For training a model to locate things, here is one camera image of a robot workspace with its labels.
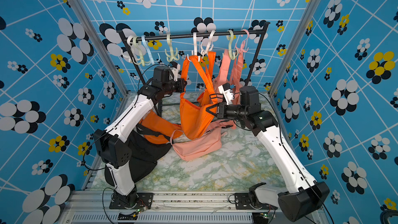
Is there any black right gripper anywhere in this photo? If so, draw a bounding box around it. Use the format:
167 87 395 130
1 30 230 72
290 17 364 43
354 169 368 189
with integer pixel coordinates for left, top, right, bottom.
207 103 249 122

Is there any orange bag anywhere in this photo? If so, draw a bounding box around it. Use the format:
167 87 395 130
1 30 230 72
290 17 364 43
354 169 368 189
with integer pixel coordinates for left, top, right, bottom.
136 111 183 145
180 51 218 140

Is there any pink bag large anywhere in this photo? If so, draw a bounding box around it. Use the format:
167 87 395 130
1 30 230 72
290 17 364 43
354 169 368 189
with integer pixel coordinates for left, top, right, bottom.
213 49 231 94

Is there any black bag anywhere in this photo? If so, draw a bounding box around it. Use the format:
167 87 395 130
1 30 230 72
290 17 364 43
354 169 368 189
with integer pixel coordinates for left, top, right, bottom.
96 130 172 183

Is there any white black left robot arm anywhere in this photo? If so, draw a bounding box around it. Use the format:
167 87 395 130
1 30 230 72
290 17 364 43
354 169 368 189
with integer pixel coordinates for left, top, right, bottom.
93 65 187 209

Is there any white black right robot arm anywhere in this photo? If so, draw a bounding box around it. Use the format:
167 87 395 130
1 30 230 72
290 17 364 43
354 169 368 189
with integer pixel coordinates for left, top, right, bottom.
206 86 330 222

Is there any green hook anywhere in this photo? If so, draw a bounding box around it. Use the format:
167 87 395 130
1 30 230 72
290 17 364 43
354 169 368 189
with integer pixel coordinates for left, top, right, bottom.
227 30 239 60
165 33 180 63
132 36 150 66

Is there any white hook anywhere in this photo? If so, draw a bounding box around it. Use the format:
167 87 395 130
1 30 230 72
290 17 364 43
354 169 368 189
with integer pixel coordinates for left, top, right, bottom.
200 30 216 57
191 32 200 62
122 35 137 65

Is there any light blue hook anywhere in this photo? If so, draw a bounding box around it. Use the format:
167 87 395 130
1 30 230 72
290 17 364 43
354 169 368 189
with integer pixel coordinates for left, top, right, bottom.
141 35 157 65

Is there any white hook leftmost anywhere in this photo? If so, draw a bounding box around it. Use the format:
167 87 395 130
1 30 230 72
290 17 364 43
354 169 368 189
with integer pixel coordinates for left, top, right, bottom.
122 35 137 65

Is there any pink hook rightmost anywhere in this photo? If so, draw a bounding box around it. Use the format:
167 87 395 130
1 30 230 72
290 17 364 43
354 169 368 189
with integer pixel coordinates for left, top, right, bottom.
235 29 250 54

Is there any black clothes rack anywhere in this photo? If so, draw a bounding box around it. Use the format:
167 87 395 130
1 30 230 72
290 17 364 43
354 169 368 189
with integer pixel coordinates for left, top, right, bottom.
117 22 271 117

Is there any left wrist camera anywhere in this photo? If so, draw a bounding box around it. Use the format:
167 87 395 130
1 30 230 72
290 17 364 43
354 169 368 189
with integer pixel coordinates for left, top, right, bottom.
170 61 180 82

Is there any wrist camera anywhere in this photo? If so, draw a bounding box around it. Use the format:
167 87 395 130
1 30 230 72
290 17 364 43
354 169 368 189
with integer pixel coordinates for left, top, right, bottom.
170 61 180 82
218 83 235 105

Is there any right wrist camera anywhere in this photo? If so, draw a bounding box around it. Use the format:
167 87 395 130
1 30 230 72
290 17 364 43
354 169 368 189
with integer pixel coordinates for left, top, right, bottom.
218 83 235 105

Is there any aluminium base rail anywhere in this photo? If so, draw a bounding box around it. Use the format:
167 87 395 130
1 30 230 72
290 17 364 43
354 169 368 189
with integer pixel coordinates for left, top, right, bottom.
57 189 330 224

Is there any aluminium corner post left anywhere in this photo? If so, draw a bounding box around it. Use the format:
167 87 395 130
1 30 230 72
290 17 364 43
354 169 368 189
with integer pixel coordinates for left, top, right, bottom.
68 0 128 96

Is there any aluminium corner post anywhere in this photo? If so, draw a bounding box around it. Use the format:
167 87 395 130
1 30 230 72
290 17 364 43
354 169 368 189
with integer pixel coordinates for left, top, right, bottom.
68 0 128 96
269 0 321 96

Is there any aluminium corner post right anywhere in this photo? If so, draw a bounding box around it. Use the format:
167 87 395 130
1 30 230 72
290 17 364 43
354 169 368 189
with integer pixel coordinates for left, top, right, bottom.
269 0 321 96

